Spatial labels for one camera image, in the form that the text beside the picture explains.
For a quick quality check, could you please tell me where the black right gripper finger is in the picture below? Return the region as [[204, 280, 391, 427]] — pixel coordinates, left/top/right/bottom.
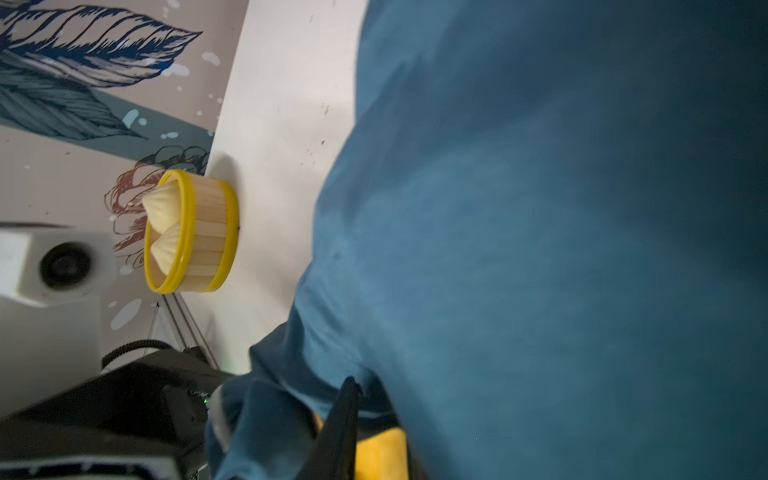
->
[[295, 377, 360, 480]]

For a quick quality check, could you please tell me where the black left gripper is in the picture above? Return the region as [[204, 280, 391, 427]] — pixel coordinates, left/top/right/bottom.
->
[[1, 350, 229, 479]]

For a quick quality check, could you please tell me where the blue cartoon pillow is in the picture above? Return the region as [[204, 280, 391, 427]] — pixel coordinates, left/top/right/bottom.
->
[[206, 1, 767, 479]]

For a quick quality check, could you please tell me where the yellow steamer basket with dumplings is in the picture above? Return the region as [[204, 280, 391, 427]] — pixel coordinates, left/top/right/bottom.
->
[[142, 170, 240, 295]]

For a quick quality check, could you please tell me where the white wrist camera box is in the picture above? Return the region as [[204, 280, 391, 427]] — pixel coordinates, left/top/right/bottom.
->
[[1, 222, 117, 308]]

